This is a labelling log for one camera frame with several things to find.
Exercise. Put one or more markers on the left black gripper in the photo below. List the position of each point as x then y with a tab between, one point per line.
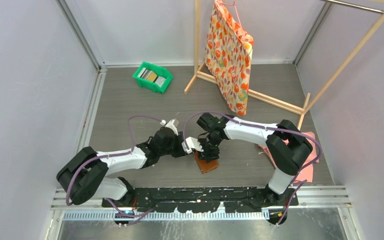
179	139

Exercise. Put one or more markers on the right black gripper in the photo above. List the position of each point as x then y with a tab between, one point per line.
207	154

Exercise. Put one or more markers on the brown leather card holder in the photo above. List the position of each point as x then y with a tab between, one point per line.
205	166

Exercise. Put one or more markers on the gold credit card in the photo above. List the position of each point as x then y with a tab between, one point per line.
151	76

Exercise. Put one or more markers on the green plastic bin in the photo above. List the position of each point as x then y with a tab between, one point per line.
142	70

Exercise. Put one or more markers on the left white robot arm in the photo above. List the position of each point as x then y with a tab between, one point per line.
86	175

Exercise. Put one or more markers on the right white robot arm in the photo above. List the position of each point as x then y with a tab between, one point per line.
289	148

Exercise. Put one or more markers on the silver card in bin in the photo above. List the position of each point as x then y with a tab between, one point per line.
159	81

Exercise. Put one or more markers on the floral fabric bag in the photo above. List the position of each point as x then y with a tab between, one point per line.
228	57

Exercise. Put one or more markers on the pink hanger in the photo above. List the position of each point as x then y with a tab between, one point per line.
231	10

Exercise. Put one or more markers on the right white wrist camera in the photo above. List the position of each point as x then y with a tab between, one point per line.
191	145

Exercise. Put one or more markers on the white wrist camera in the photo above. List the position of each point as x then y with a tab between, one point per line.
172	124
191	145

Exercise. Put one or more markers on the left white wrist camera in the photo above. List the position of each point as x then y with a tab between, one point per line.
172	124

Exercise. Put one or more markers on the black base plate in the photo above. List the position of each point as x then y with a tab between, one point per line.
247	199

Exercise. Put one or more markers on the aluminium frame rail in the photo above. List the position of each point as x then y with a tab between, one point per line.
99	209

